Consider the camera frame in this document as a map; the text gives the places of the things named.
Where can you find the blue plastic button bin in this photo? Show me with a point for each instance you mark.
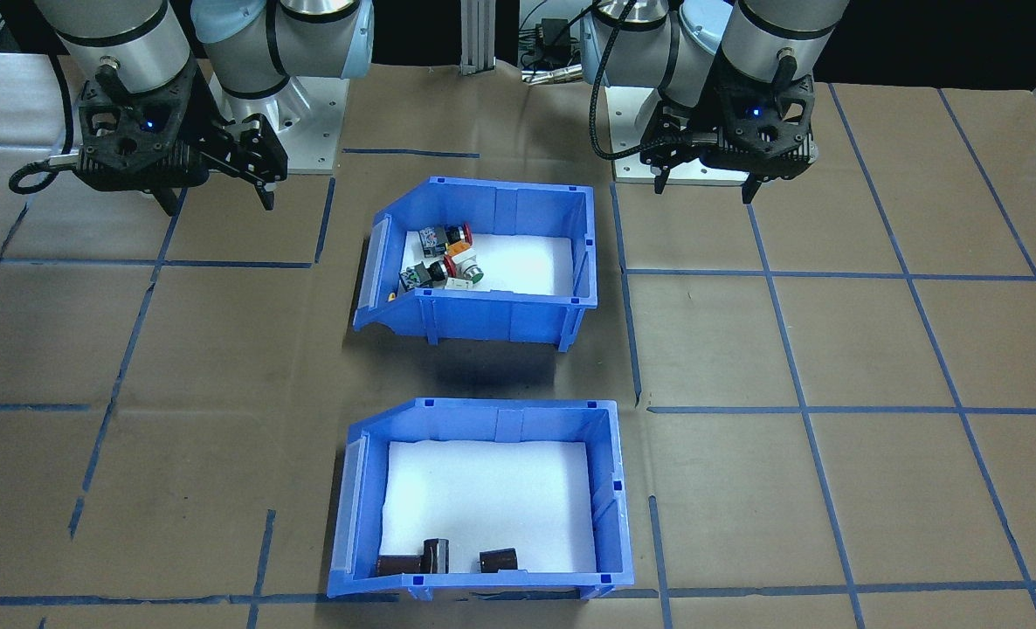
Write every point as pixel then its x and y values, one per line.
pixel 483 314

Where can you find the blue plastic parts bin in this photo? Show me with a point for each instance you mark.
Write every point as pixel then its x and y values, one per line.
pixel 483 419

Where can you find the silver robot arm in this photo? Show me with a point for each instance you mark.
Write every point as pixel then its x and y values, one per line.
pixel 771 35
pixel 125 44

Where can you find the black power adapter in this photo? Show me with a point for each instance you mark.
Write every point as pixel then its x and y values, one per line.
pixel 555 39

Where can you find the pile of small electrical parts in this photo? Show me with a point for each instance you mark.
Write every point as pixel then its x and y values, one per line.
pixel 527 262

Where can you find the white foam liner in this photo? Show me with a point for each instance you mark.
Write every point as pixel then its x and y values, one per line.
pixel 483 498

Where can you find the black cylindrical part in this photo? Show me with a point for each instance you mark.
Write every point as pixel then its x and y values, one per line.
pixel 436 556
pixel 400 566
pixel 498 560

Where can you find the white square base plate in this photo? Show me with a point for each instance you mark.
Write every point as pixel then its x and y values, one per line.
pixel 326 131
pixel 631 170

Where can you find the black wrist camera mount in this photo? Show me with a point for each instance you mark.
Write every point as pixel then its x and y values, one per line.
pixel 125 131
pixel 771 131

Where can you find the dark push button switch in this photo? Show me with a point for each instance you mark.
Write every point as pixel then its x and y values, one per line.
pixel 431 273

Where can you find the red push button switch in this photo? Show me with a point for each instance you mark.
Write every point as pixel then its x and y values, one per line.
pixel 459 234

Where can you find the orange push button switch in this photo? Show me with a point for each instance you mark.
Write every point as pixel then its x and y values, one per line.
pixel 461 250

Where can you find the aluminium profile post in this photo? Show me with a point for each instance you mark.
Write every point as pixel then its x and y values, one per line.
pixel 476 35

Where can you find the green push button switch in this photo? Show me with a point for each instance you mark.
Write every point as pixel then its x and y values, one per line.
pixel 473 274

